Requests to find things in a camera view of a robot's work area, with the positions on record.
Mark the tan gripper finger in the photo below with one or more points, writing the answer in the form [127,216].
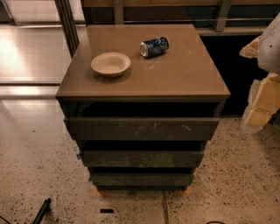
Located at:
[250,50]
[263,103]

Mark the drawer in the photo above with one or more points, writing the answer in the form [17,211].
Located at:
[141,129]
[141,158]
[142,179]

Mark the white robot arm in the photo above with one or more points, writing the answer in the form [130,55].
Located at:
[269,47]

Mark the crushed blue soda can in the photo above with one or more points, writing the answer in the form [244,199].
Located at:
[154,47]

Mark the black rod on floor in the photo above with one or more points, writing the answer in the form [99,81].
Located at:
[45,208]

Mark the metal railing frame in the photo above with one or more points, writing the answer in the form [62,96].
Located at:
[210,17]

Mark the black tape floor marker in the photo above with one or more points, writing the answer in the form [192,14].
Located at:
[106,211]

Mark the beige paper bowl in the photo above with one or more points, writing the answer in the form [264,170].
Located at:
[110,64]

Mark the brown drawer cabinet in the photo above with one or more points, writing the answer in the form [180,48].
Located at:
[182,83]

